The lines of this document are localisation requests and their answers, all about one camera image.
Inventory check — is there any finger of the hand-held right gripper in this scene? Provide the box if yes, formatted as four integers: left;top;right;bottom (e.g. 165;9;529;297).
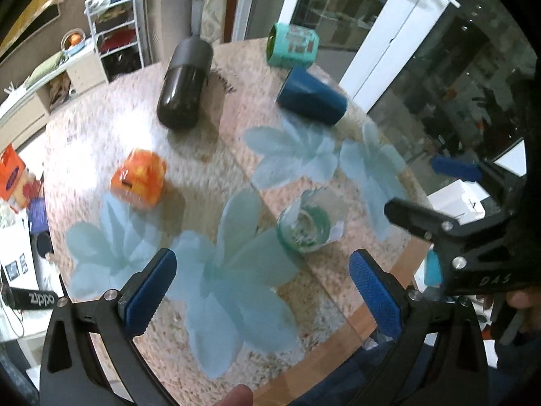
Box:
384;198;462;243
430;154;525;204

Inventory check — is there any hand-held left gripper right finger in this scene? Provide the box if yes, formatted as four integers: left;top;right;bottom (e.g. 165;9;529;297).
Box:
348;249;490;406

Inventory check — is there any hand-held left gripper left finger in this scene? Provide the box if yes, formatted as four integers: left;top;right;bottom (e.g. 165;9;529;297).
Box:
39;248;178;406

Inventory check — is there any clear glass cup green base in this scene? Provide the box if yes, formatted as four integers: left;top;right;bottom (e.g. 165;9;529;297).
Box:
275;185;344;255

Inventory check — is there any orange cup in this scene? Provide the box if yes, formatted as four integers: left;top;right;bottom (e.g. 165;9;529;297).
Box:
110;148;168;211

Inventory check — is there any blue cup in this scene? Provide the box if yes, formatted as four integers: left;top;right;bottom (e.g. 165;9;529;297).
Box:
276;66;348;127

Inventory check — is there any teal printed cup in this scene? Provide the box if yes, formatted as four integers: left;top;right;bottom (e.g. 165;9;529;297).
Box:
266;22;321;69

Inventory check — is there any dark grey cup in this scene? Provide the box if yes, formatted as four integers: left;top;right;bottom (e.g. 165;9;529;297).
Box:
156;36;214;130

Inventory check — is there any person's right hand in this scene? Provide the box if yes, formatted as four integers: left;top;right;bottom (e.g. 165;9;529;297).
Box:
505;289;541;320

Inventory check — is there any person's left hand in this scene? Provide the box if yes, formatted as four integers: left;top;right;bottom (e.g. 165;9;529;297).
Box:
219;383;255;406

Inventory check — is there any white box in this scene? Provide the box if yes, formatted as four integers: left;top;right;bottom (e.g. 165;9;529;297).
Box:
426;179;497;223

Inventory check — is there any black printed box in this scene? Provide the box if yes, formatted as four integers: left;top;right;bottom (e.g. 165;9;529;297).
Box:
7;287;58;310

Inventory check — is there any small blue box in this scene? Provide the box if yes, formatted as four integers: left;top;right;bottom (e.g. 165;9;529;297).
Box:
27;198;48;234

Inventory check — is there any orange bag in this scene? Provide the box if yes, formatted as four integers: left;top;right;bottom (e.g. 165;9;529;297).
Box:
0;143;32;214

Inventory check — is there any white cabinet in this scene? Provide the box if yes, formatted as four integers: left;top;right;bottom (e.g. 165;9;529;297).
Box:
0;42;108;144

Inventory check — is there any green cloth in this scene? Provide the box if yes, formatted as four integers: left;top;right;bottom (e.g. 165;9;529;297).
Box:
24;52;70;89

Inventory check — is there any bowl of fruit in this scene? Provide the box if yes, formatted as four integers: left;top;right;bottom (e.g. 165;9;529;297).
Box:
60;28;88;50

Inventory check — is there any patterned curtain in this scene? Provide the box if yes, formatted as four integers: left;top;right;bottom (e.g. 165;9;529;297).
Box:
200;0;234;44

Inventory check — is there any glass door white frame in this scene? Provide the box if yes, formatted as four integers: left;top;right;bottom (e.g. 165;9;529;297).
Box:
230;0;533;204

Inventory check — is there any white wire shelf rack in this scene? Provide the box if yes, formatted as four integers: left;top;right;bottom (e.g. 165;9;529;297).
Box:
84;0;149;82

